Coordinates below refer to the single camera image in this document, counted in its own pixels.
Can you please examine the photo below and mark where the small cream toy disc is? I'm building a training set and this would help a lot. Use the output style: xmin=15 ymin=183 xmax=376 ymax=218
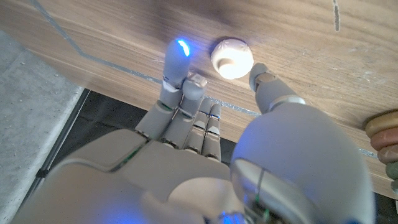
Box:
xmin=210 ymin=39 xmax=254 ymax=80

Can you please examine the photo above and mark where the black curtain backdrop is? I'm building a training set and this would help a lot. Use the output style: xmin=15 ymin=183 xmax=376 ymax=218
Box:
xmin=18 ymin=88 xmax=398 ymax=224

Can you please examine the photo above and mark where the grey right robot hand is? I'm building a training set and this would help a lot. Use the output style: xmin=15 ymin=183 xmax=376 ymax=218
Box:
xmin=11 ymin=39 xmax=376 ymax=224

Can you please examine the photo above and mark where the black backdrop pole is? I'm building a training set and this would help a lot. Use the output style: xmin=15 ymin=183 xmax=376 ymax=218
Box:
xmin=18 ymin=88 xmax=91 ymax=206

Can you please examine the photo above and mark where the pink toy disc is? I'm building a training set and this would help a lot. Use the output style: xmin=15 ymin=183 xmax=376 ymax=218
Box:
xmin=377 ymin=144 xmax=398 ymax=165

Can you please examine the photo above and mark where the large orange toy disc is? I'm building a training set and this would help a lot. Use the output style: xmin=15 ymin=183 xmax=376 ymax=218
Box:
xmin=364 ymin=110 xmax=398 ymax=139

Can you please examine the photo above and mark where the green toy disc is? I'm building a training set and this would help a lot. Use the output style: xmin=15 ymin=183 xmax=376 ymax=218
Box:
xmin=385 ymin=161 xmax=398 ymax=180

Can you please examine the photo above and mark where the red toy disc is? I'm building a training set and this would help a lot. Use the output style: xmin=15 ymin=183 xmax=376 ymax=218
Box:
xmin=369 ymin=128 xmax=398 ymax=152

